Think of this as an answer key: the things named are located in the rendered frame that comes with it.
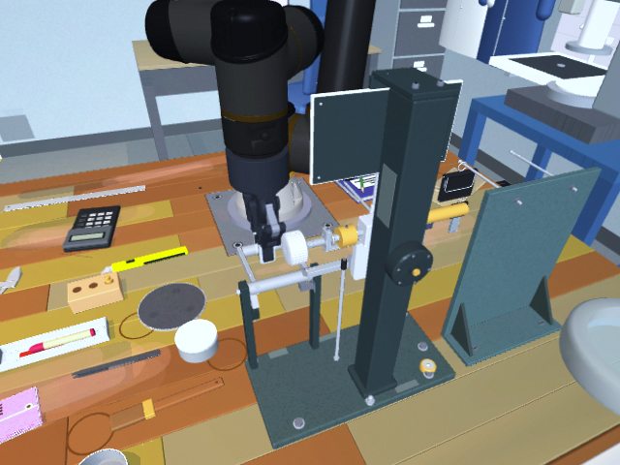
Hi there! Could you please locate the white rounded bowl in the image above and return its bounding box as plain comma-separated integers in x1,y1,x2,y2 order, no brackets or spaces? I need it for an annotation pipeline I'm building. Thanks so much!
558,296,620,416

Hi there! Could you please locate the grey square mounting plate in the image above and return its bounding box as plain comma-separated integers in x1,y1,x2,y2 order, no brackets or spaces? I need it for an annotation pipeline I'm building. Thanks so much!
204,175,341,259

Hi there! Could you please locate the black calculator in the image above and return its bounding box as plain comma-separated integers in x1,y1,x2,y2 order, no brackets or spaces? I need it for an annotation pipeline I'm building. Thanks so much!
62,204,122,254

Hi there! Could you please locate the black round dial knob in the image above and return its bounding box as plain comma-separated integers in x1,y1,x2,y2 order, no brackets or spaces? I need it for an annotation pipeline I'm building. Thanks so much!
384,240,434,288

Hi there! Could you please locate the blue notebook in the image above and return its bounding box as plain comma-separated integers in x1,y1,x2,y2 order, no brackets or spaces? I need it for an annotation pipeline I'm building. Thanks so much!
335,172,380,205

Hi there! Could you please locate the long yellow cylinder weight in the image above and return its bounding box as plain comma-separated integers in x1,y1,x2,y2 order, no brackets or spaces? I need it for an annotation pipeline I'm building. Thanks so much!
425,202,471,226

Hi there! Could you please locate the dark green balance body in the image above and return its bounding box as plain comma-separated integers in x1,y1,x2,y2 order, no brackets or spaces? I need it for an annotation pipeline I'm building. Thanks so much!
238,67,465,450

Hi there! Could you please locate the grey filing cabinet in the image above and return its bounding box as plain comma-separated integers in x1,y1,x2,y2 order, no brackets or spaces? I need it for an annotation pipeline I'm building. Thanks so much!
391,0,450,79

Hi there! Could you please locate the white ribbed tare knob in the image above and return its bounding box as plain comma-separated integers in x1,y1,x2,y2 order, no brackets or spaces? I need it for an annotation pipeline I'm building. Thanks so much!
282,231,308,267

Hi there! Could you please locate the dark green peg rack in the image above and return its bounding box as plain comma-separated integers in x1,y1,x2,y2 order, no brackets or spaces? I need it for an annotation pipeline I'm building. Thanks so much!
440,167,603,367

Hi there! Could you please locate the black comb strip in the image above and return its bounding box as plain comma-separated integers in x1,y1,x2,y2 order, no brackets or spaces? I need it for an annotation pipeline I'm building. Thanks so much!
71,349,163,381

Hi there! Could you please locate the blue table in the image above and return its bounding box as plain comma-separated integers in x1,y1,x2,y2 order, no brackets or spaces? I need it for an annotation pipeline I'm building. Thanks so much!
456,93,620,244

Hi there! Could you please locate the grey horizontal beam rod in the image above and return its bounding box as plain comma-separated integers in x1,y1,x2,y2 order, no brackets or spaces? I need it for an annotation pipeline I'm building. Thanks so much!
235,263,336,297

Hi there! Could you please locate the grey wall box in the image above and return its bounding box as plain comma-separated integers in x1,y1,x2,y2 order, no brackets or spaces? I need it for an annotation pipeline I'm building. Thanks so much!
0,114,36,144

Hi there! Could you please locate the white arrest lever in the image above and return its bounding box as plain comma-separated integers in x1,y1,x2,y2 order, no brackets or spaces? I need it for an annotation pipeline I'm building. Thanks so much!
238,242,279,265

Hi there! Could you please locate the brown brush with yellow ferrule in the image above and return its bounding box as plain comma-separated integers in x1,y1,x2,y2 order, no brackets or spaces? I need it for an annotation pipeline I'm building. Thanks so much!
109,398,158,433

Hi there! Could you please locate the white box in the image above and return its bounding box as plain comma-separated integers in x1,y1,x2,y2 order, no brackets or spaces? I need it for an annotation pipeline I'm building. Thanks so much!
437,0,508,62

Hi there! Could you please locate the white pen tray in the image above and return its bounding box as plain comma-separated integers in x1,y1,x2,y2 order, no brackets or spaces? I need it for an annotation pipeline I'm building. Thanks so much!
0,316,112,374

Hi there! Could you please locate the pink pad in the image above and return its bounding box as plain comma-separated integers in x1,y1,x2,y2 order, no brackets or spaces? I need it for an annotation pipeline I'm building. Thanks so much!
0,386,45,445

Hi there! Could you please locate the steel ruler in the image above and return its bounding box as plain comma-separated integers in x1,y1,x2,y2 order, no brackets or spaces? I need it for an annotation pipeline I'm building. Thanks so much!
3,184,147,214

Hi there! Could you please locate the blue chair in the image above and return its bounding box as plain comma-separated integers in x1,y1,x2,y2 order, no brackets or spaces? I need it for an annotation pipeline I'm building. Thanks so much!
289,0,331,97

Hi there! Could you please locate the wooden weight block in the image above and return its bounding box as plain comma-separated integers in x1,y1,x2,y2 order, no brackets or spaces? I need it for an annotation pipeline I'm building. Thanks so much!
66,270,127,316

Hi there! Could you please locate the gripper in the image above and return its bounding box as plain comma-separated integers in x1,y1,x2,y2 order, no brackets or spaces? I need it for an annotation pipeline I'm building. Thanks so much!
226,147,293,264

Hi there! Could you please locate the dark grey slab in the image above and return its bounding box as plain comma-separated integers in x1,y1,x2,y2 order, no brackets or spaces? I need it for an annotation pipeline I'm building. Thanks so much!
503,83,620,145

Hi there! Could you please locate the dark grey round disc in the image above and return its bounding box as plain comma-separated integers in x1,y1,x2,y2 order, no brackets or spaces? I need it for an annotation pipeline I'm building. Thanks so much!
137,281,206,333

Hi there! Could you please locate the yellow utility knife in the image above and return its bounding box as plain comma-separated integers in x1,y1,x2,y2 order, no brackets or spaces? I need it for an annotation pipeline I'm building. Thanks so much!
100,245,190,274

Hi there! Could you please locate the red and cream pen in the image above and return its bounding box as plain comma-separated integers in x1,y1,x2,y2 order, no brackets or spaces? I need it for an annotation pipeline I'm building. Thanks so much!
18,328,98,359

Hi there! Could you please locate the white short cylinder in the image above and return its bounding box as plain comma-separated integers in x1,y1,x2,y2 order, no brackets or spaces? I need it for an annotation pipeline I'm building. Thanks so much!
173,319,221,364

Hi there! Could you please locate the black sample clip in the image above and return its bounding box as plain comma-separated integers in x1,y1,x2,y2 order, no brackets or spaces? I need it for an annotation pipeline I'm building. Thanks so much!
437,162,479,205

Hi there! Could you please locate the small yellow cylinder weight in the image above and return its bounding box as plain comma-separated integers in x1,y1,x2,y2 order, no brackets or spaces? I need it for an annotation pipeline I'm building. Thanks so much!
335,224,360,249

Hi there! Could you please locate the blue cupboard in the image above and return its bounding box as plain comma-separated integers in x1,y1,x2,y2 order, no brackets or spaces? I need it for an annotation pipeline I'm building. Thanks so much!
476,0,553,65

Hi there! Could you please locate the white hanging hook rod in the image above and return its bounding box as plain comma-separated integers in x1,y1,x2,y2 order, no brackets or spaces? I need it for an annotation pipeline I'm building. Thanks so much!
332,258,350,362

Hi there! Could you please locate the white cup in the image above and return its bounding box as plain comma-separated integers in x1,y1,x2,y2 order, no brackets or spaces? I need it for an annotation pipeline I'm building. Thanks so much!
77,449,129,465

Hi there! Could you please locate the white stand machine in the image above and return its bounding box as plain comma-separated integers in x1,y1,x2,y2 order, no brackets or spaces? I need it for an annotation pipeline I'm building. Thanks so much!
487,0,620,109

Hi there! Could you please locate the brown flat wooden strip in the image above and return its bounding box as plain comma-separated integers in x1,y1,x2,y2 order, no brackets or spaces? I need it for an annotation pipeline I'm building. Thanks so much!
40,377,226,423

